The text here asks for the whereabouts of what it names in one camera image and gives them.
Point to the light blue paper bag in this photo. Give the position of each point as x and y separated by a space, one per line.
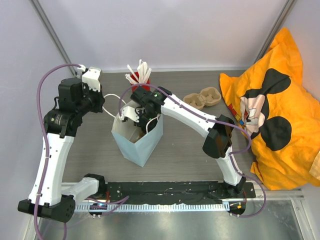
123 131

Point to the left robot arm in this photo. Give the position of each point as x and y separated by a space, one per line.
76 98

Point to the orange cartoon pillow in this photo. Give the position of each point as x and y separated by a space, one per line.
282 119

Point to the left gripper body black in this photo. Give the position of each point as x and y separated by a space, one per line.
96 97

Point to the right aluminium frame post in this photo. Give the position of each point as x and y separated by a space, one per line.
281 18

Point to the left aluminium frame post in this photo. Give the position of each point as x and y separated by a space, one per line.
50 30

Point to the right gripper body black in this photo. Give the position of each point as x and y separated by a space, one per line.
144 118

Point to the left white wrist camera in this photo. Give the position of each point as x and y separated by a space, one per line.
92 77

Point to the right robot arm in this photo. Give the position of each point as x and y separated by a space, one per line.
217 131

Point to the brown pulp cup carrier stack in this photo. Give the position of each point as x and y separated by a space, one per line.
207 97

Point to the aluminium frame post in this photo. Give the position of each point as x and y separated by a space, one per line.
50 30
281 18

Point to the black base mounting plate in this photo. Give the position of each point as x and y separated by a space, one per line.
175 192

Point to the red plastic cup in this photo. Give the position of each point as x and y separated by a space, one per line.
145 87

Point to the white slotted cable duct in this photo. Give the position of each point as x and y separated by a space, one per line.
130 208

